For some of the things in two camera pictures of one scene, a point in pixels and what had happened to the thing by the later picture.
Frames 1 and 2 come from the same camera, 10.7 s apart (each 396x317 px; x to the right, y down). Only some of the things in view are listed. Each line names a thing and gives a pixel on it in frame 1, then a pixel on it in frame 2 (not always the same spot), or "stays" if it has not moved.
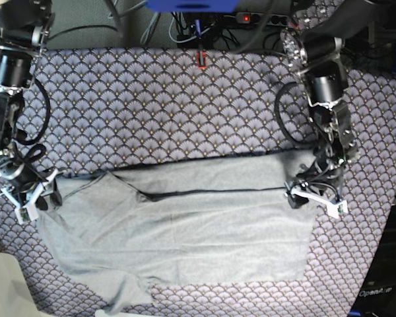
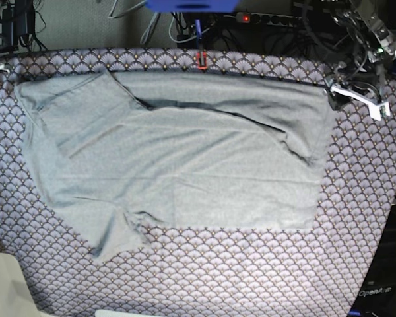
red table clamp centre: (203, 67) stays
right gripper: (323, 174) -> (367, 80)
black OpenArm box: (385, 292) stays
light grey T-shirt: (118, 234) -> (120, 152)
